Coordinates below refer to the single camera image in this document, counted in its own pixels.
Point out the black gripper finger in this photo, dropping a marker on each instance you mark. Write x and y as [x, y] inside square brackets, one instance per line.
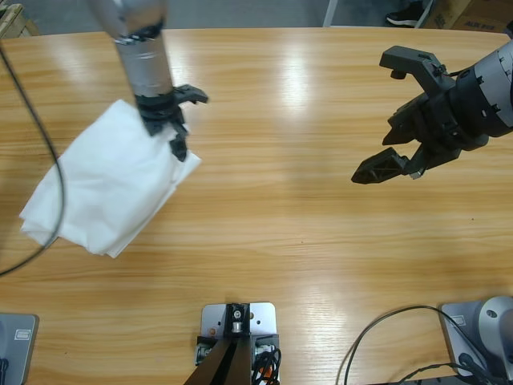
[413, 64]
[191, 95]
[178, 146]
[383, 167]

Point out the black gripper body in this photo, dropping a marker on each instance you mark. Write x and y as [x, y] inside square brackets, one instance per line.
[441, 120]
[160, 112]

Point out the black white shoe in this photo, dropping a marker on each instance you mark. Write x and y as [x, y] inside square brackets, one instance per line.
[405, 14]

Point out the brown cardboard box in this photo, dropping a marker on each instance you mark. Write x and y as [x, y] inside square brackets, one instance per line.
[473, 12]

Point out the wooden pallet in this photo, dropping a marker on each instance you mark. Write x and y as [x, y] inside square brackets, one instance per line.
[16, 20]

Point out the white metal post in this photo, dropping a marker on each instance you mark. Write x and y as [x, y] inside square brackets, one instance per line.
[330, 12]

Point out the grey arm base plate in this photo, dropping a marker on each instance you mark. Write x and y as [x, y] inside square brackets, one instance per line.
[473, 337]
[16, 349]

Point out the white block with dark post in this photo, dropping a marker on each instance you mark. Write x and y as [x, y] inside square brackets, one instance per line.
[237, 345]

